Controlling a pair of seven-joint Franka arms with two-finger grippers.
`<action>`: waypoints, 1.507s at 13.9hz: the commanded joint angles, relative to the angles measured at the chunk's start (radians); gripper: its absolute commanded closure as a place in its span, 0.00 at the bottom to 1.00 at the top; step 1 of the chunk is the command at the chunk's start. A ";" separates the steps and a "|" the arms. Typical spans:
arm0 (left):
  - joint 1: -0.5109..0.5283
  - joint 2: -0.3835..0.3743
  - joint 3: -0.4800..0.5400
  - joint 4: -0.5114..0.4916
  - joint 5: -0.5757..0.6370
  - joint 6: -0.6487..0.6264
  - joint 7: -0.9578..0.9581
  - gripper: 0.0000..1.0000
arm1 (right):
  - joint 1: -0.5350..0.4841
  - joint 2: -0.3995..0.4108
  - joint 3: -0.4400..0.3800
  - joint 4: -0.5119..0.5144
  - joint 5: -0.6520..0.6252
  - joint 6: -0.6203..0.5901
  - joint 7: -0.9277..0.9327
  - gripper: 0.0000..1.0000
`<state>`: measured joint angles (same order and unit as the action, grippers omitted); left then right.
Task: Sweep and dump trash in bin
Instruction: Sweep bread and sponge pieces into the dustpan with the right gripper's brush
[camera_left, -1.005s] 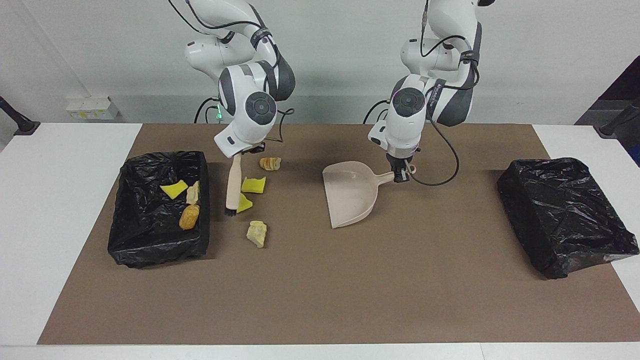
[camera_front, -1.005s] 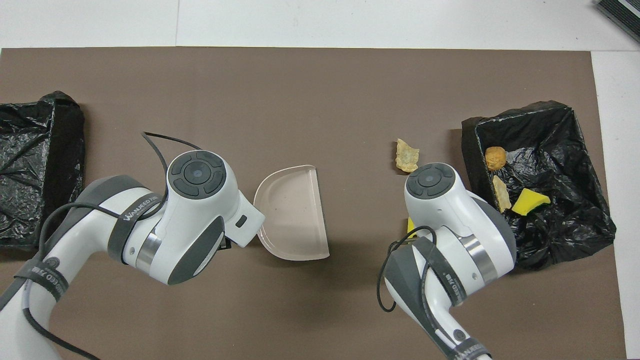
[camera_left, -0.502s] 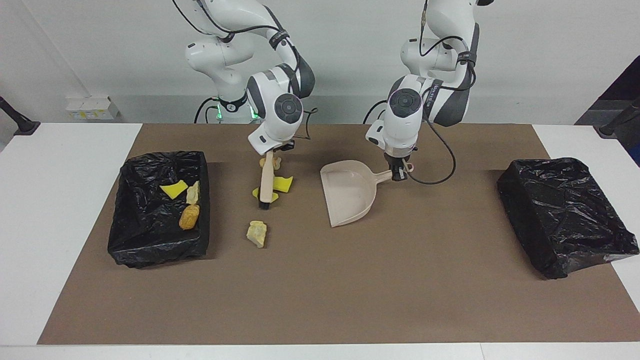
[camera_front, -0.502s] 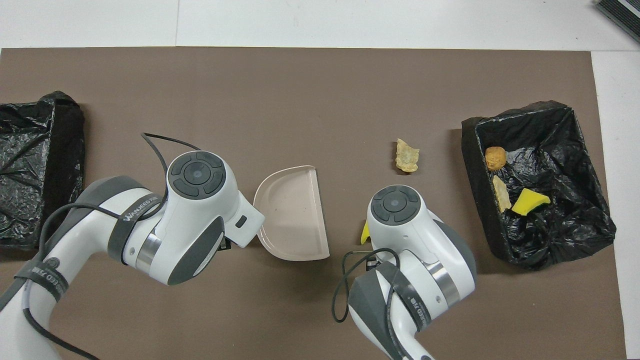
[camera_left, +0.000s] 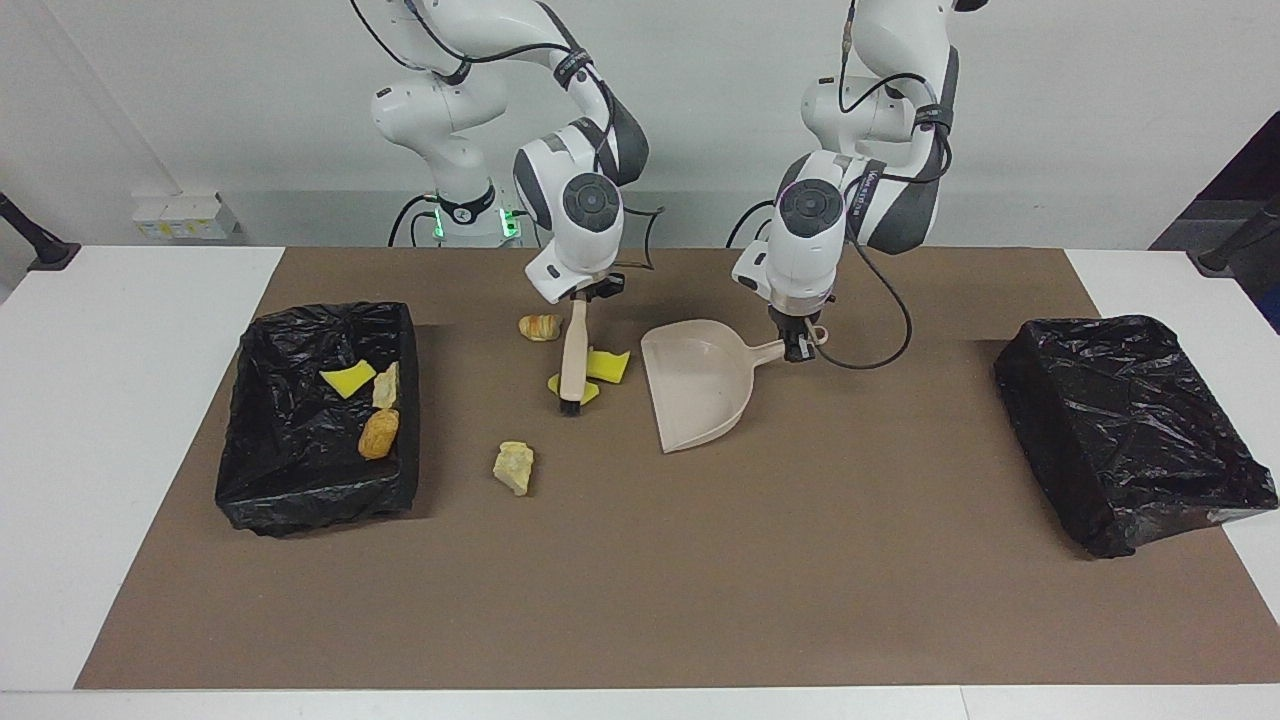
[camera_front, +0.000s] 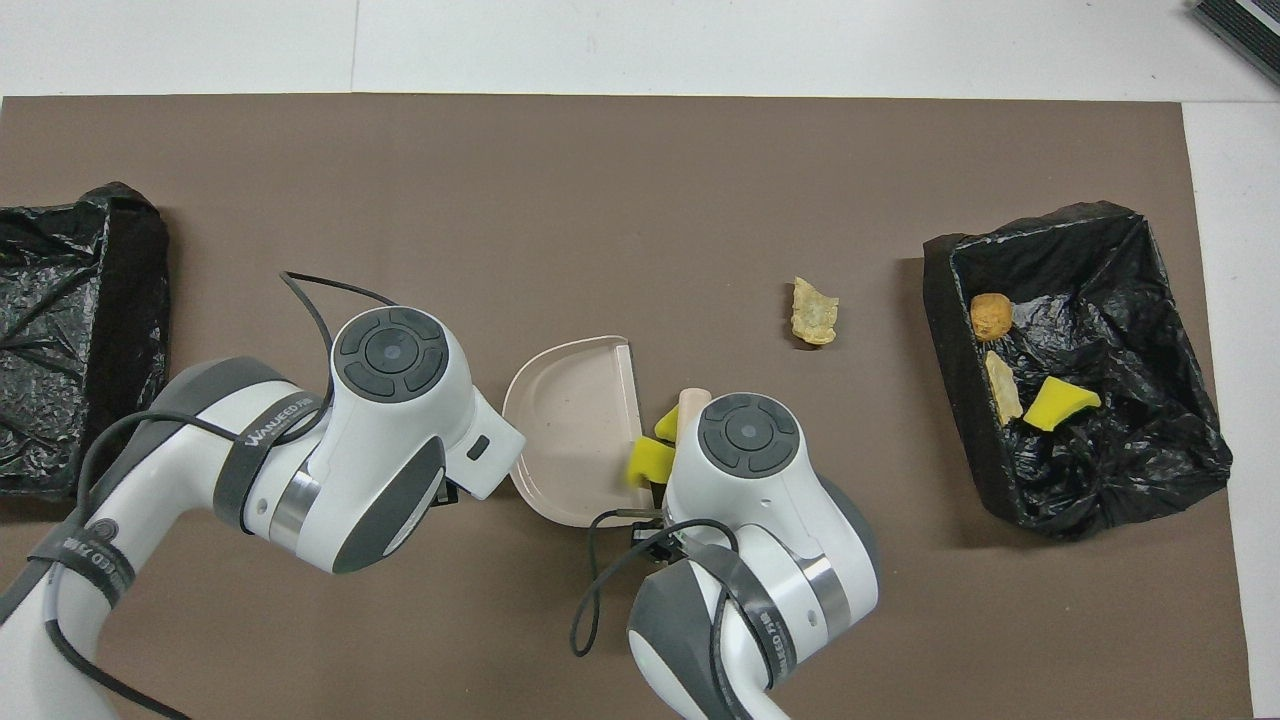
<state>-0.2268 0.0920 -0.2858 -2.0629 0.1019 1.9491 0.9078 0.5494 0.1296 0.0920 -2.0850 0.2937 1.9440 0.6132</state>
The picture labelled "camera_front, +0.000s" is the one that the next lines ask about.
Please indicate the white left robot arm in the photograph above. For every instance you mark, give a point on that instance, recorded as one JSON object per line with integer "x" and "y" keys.
{"x": 390, "y": 430}

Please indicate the bin lined with black bag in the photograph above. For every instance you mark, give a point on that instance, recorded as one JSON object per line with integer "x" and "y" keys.
{"x": 90, "y": 330}
{"x": 1120, "y": 470}

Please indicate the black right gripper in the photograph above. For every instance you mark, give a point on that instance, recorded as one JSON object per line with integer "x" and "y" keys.
{"x": 658, "y": 545}

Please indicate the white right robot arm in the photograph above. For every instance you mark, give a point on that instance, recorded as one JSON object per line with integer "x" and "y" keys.
{"x": 760, "y": 500}

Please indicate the dark ribbed device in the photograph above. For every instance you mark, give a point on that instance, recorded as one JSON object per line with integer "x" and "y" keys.
{"x": 1240, "y": 25}

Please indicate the yellow sponge piece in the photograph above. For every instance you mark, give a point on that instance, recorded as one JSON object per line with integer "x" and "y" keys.
{"x": 668, "y": 425}
{"x": 1060, "y": 405}
{"x": 650, "y": 462}

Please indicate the pale striped bread chunk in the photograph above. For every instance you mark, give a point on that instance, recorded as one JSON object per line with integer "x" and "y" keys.
{"x": 1003, "y": 390}

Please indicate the brown table mat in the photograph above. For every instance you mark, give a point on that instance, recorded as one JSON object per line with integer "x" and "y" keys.
{"x": 400, "y": 200}

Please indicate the brown bread roll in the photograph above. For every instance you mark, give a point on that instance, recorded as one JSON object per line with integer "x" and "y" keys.
{"x": 991, "y": 316}

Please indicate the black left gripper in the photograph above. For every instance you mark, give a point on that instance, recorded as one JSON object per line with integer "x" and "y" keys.
{"x": 448, "y": 493}

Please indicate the beige brush with black bristles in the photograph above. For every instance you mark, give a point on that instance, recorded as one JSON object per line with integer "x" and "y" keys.
{"x": 692, "y": 410}

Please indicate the beige plastic dustpan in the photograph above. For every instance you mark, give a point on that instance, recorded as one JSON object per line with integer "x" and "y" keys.
{"x": 575, "y": 430}

